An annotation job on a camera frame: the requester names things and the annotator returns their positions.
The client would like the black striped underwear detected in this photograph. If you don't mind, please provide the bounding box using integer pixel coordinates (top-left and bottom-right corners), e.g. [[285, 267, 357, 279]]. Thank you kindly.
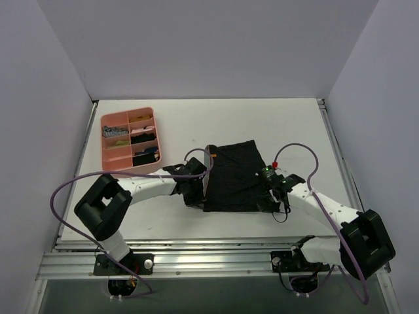
[[204, 140, 268, 213]]

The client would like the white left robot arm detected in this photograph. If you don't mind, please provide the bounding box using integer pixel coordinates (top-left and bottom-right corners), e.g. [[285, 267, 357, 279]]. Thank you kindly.
[[74, 158, 208, 274]]

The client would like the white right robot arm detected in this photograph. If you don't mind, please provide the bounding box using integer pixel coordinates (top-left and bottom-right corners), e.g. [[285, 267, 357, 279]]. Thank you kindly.
[[258, 166, 396, 279]]

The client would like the navy garment in box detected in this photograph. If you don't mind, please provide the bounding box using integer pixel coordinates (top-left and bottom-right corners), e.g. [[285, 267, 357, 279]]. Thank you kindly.
[[134, 147, 158, 156]]

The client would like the black garment in lower compartment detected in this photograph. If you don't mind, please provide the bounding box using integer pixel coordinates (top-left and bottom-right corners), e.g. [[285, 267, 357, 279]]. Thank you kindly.
[[132, 153, 158, 167]]

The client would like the black rolled garment in box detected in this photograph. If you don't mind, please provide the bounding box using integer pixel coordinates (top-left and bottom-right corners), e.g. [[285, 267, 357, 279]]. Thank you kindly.
[[130, 133, 156, 145]]

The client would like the pink garment in box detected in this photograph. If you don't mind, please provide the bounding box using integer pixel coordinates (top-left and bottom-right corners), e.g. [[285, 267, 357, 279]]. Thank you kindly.
[[131, 126, 155, 134]]

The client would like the pink compartment organizer box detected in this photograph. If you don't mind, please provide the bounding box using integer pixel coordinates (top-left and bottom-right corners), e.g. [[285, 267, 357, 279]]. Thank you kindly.
[[100, 107, 162, 174]]

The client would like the olive garment in box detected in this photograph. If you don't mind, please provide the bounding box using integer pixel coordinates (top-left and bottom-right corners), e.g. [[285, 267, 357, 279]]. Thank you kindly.
[[106, 140, 130, 149]]

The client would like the yellow garment in box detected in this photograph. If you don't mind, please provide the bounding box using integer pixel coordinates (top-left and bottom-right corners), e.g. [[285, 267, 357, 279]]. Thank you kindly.
[[129, 114, 153, 123]]

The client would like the striped rolled garment in box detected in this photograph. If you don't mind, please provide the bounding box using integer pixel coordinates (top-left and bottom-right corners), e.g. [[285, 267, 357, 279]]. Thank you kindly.
[[101, 126, 129, 138]]

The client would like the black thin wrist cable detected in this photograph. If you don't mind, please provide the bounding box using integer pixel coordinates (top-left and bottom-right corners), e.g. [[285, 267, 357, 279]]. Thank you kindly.
[[270, 192, 293, 225]]

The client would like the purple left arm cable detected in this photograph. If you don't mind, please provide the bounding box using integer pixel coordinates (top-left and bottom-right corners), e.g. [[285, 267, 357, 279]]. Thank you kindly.
[[49, 147, 214, 299]]

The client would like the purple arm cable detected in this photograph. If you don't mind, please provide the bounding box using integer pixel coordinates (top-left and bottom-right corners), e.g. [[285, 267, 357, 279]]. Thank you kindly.
[[49, 147, 214, 299], [273, 142, 370, 305]]

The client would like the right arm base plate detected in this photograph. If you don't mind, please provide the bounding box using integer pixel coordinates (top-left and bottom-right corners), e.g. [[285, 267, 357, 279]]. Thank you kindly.
[[270, 251, 330, 273]]

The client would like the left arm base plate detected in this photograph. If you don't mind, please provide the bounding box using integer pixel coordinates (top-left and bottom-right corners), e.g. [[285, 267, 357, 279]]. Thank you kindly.
[[93, 253, 154, 276]]

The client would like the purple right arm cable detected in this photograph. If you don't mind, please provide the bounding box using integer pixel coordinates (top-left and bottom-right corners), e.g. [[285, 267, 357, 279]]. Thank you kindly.
[[273, 142, 370, 305]]

